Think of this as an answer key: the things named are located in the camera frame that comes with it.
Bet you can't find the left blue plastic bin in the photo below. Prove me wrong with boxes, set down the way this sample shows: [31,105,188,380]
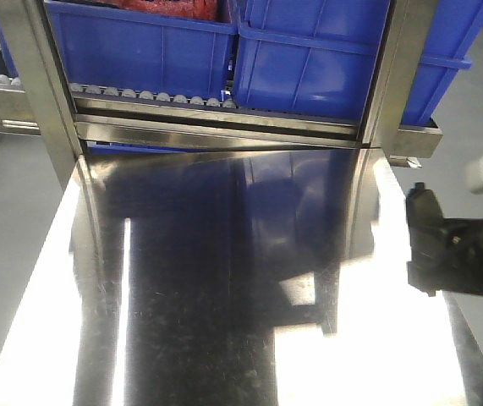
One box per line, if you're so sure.
[45,1,238,98]

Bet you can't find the blue plastic bin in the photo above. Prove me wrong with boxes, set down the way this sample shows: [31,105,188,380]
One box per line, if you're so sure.
[45,1,238,98]
[233,1,483,126]

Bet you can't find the red contents in bin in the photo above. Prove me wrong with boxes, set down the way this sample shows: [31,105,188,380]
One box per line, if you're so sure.
[98,0,218,20]

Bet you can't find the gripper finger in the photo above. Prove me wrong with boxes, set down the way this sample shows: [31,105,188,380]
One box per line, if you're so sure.
[405,182,446,296]

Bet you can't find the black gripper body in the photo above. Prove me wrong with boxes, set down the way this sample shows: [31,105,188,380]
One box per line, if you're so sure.
[439,218,483,296]

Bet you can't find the stainless steel rack frame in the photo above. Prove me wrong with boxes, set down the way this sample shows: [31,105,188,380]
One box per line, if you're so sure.
[0,1,442,178]

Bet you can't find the right blue plastic bin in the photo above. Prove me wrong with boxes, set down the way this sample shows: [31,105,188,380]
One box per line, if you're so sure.
[233,1,483,126]

